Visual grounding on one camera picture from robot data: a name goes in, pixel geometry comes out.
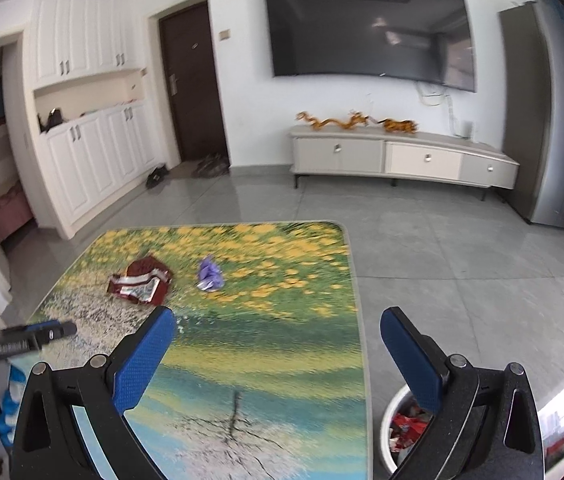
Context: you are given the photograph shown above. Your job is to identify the purple wrapper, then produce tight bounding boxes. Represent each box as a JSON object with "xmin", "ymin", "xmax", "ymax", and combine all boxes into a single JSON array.
[{"xmin": 196, "ymin": 255, "xmax": 224, "ymax": 292}]

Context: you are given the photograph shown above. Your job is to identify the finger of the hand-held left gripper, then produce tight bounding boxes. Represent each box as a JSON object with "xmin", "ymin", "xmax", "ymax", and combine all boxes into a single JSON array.
[{"xmin": 0, "ymin": 320, "xmax": 78, "ymax": 362}]

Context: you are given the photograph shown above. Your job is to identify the red foil wrapper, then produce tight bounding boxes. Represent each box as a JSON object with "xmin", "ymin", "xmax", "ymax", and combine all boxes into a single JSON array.
[{"xmin": 107, "ymin": 256, "xmax": 174, "ymax": 307}]

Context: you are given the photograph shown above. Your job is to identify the red crumpled wrapper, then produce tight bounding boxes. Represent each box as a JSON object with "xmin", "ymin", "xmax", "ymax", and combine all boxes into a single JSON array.
[{"xmin": 389, "ymin": 402, "xmax": 435, "ymax": 453}]

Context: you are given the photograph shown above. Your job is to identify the dark brown door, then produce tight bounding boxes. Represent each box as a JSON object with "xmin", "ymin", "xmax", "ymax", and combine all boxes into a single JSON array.
[{"xmin": 158, "ymin": 1, "xmax": 230, "ymax": 165}]

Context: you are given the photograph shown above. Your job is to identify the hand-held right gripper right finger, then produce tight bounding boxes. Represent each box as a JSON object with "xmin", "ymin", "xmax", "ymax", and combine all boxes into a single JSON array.
[{"xmin": 380, "ymin": 306, "xmax": 545, "ymax": 480}]

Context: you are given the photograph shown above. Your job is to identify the white cable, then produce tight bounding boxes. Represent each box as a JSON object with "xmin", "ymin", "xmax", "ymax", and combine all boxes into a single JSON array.
[{"xmin": 414, "ymin": 80, "xmax": 468, "ymax": 136}]

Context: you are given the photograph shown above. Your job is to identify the white round trash bin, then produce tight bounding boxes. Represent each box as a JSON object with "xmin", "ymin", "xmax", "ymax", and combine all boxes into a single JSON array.
[{"xmin": 378, "ymin": 385, "xmax": 463, "ymax": 476}]

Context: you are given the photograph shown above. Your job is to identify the grey refrigerator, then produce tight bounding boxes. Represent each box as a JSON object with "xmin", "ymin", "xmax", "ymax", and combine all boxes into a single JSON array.
[{"xmin": 498, "ymin": 0, "xmax": 564, "ymax": 233}]

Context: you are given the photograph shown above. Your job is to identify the pink bed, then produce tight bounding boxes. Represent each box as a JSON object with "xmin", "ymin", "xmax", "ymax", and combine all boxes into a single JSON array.
[{"xmin": 0, "ymin": 182, "xmax": 35, "ymax": 241}]

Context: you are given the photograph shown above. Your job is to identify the black wall television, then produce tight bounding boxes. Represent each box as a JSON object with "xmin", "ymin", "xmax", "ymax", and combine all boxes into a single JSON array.
[{"xmin": 263, "ymin": 0, "xmax": 478, "ymax": 93}]

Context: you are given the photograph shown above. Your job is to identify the black bag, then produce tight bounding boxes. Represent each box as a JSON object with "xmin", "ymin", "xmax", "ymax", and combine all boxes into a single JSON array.
[{"xmin": 37, "ymin": 107, "xmax": 65, "ymax": 135}]

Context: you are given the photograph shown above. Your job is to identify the black shoes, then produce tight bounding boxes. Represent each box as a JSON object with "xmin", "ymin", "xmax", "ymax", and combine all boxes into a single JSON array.
[{"xmin": 144, "ymin": 164, "xmax": 169, "ymax": 188}]

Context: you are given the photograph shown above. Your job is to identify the white television cabinet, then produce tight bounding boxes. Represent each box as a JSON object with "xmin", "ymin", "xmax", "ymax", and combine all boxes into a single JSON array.
[{"xmin": 288, "ymin": 124, "xmax": 520, "ymax": 202}]

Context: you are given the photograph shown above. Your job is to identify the flower printed glass table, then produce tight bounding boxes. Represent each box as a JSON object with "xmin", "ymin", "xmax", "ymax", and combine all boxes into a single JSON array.
[{"xmin": 9, "ymin": 219, "xmax": 374, "ymax": 480}]

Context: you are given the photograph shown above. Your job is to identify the orange tiger ornament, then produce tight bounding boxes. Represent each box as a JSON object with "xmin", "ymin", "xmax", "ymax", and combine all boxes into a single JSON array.
[{"xmin": 377, "ymin": 117, "xmax": 419, "ymax": 135}]

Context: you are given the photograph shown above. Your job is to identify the white cupboard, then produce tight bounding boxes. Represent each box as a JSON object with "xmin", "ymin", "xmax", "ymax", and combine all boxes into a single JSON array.
[{"xmin": 22, "ymin": 0, "xmax": 150, "ymax": 241}]

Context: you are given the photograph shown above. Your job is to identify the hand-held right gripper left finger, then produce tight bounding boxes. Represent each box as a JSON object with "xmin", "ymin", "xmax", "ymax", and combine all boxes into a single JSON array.
[{"xmin": 12, "ymin": 305, "xmax": 178, "ymax": 480}]

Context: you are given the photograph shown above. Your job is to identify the brown shoes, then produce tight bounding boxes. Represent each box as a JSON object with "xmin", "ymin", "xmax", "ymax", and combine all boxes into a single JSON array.
[{"xmin": 192, "ymin": 154, "xmax": 230, "ymax": 178}]

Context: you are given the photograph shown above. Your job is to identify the orange dragon ornament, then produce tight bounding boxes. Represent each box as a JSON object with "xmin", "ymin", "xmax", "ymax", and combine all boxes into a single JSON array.
[{"xmin": 296, "ymin": 110, "xmax": 370, "ymax": 133}]

